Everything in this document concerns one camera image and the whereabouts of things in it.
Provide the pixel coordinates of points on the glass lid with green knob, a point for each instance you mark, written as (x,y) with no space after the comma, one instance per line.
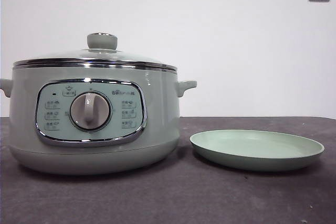
(102,42)

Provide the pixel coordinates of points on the pale green electric steamer pot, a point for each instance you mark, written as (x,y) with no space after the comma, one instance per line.
(157,119)

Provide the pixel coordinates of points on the pale green round plate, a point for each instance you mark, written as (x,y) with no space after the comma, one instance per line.
(252,155)

